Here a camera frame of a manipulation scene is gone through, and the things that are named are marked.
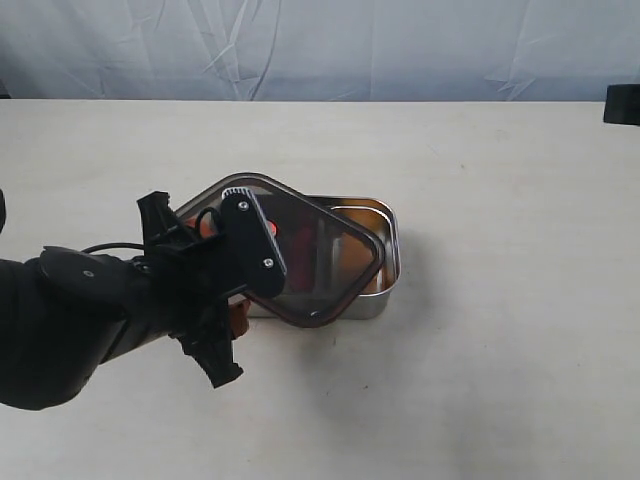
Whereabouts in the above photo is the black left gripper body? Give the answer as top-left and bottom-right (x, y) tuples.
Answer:
(119, 192), (243, 388)

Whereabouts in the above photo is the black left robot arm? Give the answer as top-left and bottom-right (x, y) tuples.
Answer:
(1, 192), (255, 411)

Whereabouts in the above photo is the steel two-compartment lunch box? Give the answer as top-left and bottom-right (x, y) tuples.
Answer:
(247, 195), (403, 321)

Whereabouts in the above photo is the white backdrop cloth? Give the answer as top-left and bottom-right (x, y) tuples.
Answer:
(1, 1), (639, 102)

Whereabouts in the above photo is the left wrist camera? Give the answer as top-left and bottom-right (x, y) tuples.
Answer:
(221, 187), (287, 298)

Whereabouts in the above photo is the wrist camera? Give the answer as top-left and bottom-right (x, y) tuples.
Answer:
(603, 83), (640, 126)
(221, 187), (287, 298)

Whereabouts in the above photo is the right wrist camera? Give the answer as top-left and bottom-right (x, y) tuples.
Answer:
(603, 83), (640, 126)

